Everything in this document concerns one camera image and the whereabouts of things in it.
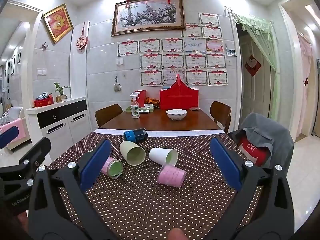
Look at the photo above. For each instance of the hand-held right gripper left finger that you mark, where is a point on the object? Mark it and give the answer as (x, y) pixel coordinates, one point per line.
(96, 163)

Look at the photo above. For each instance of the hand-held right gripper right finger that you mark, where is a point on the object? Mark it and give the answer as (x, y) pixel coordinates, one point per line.
(226, 163)

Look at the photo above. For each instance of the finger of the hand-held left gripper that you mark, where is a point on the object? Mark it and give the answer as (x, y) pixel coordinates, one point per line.
(8, 136)
(37, 150)

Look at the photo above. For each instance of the pink cup green inside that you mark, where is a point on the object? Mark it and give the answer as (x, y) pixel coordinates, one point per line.
(112, 168)

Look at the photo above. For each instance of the light green cup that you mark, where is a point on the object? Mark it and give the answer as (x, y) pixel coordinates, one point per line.
(132, 153)

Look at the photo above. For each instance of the dark blue cup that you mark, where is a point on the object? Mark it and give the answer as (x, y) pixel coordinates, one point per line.
(135, 135)

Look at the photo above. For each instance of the clear pink cup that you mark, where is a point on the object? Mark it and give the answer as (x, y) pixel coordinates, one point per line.
(172, 175)

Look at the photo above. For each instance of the white cup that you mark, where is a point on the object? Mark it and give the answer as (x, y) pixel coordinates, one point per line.
(161, 155)

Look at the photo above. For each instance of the person's right hand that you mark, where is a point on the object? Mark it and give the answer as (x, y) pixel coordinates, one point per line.
(177, 235)

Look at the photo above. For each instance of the pink blanket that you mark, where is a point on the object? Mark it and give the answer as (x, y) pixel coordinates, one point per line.
(15, 128)

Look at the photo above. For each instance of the light sofa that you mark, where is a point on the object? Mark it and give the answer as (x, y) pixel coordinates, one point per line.
(12, 115)

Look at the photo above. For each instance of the red printed bag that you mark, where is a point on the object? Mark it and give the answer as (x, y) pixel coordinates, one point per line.
(252, 150)

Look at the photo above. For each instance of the white sideboard cabinet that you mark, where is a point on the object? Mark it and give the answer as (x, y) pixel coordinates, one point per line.
(62, 120)

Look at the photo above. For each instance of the red tissue box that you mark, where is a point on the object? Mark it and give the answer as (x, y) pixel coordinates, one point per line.
(43, 102)

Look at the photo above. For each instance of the wooden chair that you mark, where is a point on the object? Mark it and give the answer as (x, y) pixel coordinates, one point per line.
(108, 115)
(221, 113)

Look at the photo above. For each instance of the black white patterned pouch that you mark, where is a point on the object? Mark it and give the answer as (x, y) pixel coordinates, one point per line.
(43, 95)

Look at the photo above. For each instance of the grey jacket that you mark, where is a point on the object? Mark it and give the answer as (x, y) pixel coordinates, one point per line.
(270, 130)

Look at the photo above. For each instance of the white table runner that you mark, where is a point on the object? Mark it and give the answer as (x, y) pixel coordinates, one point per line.
(175, 132)

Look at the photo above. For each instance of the small potted plant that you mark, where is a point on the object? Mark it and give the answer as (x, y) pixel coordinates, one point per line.
(60, 93)

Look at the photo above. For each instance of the small dish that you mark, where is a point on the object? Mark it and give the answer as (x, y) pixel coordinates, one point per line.
(194, 109)

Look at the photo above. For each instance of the clear spray bottle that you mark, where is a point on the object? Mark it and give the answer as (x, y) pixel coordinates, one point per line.
(135, 108)

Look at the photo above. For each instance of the brown polka-dot tablecloth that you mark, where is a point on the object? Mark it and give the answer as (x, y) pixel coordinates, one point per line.
(150, 205)

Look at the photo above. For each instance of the white bowl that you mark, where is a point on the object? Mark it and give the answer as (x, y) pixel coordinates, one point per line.
(176, 114)

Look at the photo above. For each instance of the wooden dining table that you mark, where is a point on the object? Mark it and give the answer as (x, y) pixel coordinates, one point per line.
(155, 122)

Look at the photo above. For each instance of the red carton box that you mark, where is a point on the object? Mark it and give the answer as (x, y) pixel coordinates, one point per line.
(141, 98)

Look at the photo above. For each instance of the hanging grey brush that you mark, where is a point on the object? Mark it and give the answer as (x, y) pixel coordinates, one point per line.
(116, 87)

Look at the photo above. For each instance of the red basket bag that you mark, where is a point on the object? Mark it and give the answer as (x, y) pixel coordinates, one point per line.
(178, 100)

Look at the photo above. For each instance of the orange snack packets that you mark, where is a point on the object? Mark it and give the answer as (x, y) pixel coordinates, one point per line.
(152, 101)

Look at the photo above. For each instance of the red diamond door decoration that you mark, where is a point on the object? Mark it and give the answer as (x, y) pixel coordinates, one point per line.
(252, 65)

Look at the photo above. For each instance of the pink curtain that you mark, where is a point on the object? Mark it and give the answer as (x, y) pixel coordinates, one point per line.
(305, 80)

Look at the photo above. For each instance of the green door curtain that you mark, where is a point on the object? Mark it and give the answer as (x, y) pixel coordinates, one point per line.
(265, 55)

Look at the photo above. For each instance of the pink round hanging fan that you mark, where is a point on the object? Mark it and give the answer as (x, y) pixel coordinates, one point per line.
(81, 42)

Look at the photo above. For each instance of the gold framed red picture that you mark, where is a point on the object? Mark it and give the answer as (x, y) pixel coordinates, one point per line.
(58, 23)

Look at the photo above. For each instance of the framed plum blossom painting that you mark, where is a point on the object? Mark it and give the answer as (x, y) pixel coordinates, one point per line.
(148, 15)

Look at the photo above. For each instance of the white double wall switch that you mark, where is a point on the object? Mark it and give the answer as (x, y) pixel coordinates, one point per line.
(41, 71)

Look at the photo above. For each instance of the butterfly wall ornament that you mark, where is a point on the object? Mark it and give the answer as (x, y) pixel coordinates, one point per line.
(44, 45)

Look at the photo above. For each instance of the white light switch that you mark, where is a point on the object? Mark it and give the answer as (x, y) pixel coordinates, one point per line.
(120, 61)

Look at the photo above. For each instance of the small wall photos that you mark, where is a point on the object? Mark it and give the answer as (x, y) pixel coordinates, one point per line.
(231, 52)

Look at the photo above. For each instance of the group of wall certificates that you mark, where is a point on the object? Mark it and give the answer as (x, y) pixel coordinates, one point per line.
(175, 60)

